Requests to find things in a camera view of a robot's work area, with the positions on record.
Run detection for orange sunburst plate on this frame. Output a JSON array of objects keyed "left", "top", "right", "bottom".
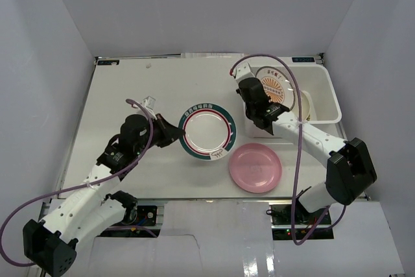
[{"left": 255, "top": 66, "right": 297, "bottom": 110}]

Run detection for green rimmed white plate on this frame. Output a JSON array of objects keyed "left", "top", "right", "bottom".
[{"left": 179, "top": 102, "right": 237, "bottom": 161}]

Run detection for cream plate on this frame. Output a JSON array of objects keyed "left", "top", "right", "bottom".
[{"left": 300, "top": 91, "right": 311, "bottom": 121}]

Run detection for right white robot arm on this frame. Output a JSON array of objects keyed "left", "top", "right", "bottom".
[{"left": 237, "top": 77, "right": 377, "bottom": 224}]

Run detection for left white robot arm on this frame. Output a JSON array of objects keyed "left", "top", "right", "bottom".
[{"left": 23, "top": 114, "right": 185, "bottom": 276}]

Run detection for white plastic bin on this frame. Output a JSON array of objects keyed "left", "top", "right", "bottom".
[{"left": 252, "top": 64, "right": 342, "bottom": 136}]

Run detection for pink plate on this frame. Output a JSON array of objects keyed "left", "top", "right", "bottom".
[{"left": 228, "top": 143, "right": 283, "bottom": 193}]

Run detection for right corner label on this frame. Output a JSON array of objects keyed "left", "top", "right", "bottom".
[{"left": 292, "top": 56, "right": 315, "bottom": 63}]

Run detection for corner label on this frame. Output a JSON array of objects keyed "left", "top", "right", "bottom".
[
  {"left": 97, "top": 60, "right": 119, "bottom": 66},
  {"left": 292, "top": 56, "right": 315, "bottom": 63}
]

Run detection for left corner label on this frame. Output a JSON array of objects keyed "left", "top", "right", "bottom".
[{"left": 97, "top": 60, "right": 119, "bottom": 66}]

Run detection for papers at back edge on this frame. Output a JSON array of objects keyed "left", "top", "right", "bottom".
[{"left": 180, "top": 53, "right": 244, "bottom": 59}]

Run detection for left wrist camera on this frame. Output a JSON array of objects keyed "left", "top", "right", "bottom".
[{"left": 141, "top": 96, "right": 156, "bottom": 110}]

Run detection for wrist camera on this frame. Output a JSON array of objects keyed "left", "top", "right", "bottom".
[
  {"left": 141, "top": 96, "right": 156, "bottom": 110},
  {"left": 231, "top": 62, "right": 255, "bottom": 83}
]

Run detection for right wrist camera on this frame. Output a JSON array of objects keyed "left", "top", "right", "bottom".
[{"left": 231, "top": 62, "right": 255, "bottom": 83}]

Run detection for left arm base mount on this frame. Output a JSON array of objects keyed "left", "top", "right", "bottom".
[{"left": 101, "top": 206, "right": 160, "bottom": 238}]

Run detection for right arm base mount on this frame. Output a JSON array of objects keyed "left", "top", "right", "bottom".
[{"left": 265, "top": 204, "right": 335, "bottom": 241}]

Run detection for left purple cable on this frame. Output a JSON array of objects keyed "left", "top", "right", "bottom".
[{"left": 0, "top": 98, "right": 154, "bottom": 267}]

